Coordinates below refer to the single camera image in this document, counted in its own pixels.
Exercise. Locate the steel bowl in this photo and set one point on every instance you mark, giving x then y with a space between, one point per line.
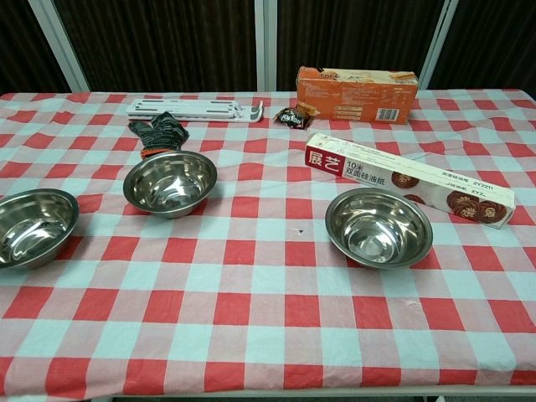
25 226
377 230
167 184

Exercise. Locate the red white checkered tablecloth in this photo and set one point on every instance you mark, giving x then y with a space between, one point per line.
268 314

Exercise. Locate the dark brown snack packet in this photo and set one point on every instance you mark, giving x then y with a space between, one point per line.
291 118

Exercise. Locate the white baking paper box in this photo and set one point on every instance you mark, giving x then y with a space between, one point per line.
377 167

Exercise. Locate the white folding stand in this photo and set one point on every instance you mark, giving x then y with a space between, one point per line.
188 106

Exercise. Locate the black knit glove orange cuff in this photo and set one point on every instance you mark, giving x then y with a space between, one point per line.
163 132

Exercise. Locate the orange biscuit box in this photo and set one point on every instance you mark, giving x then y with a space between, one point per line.
356 100

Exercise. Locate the dark brown partition panel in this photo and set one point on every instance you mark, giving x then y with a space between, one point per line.
494 42
356 33
167 42
21 50

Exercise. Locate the grey partition frame post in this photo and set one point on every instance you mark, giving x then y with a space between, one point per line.
266 42
58 42
439 42

